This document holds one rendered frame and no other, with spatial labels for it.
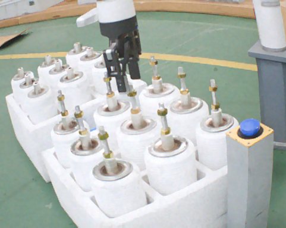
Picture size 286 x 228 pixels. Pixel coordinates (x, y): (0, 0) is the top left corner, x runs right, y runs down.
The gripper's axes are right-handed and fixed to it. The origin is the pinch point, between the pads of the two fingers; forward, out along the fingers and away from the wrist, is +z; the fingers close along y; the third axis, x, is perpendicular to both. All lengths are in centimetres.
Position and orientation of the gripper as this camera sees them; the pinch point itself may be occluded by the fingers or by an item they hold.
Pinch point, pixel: (129, 79)
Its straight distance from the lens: 94.9
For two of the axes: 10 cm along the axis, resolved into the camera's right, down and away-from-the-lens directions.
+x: -9.3, 0.1, 3.6
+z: 1.7, 8.9, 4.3
